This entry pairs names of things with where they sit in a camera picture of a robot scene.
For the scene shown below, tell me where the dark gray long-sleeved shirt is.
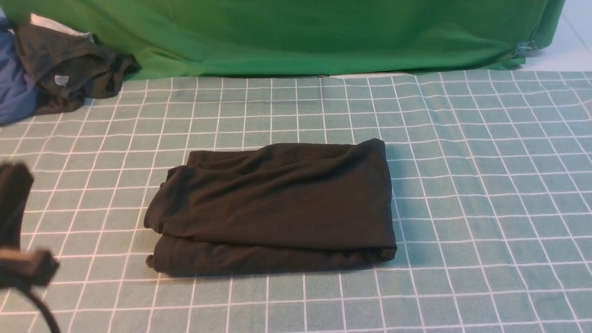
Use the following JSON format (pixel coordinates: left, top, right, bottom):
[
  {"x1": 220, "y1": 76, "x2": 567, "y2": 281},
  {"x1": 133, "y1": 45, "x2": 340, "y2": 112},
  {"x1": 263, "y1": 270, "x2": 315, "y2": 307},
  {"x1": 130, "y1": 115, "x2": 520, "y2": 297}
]
[{"x1": 144, "y1": 138, "x2": 397, "y2": 276}]

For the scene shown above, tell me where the crumpled dark gray shirt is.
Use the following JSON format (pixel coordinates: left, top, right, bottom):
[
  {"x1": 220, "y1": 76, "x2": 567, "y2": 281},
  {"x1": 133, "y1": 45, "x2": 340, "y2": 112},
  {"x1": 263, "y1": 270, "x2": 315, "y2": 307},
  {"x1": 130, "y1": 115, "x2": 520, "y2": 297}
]
[{"x1": 15, "y1": 23, "x2": 141, "y2": 116}]

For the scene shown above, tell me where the green backdrop cloth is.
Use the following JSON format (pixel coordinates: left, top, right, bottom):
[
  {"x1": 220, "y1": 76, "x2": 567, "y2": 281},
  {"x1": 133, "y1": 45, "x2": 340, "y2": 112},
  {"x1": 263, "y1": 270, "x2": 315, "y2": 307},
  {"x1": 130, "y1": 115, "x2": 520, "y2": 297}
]
[{"x1": 1, "y1": 0, "x2": 565, "y2": 80}]

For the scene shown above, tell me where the green grid cutting mat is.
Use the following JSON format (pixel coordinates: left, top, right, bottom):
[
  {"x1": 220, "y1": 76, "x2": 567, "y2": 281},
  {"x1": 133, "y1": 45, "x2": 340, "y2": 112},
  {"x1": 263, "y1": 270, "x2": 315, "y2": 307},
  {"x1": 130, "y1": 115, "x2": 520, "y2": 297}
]
[{"x1": 0, "y1": 71, "x2": 592, "y2": 333}]

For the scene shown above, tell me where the metal binder clip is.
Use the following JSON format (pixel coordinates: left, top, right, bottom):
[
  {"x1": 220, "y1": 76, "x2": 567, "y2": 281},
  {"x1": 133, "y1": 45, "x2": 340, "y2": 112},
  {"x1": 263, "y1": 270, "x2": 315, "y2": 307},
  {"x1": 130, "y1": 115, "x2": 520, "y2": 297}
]
[{"x1": 513, "y1": 40, "x2": 538, "y2": 59}]

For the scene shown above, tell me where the blue garment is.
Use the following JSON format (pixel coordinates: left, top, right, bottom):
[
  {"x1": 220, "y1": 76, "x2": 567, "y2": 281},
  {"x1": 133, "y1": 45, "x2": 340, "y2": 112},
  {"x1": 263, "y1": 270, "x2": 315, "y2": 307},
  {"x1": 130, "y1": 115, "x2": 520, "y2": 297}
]
[{"x1": 0, "y1": 16, "x2": 38, "y2": 126}]

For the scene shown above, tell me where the white folded cloth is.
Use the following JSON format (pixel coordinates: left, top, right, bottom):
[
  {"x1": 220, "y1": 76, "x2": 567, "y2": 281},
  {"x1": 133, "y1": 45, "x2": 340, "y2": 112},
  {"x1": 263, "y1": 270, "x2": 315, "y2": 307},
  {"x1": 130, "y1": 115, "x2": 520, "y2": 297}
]
[{"x1": 30, "y1": 13, "x2": 95, "y2": 43}]

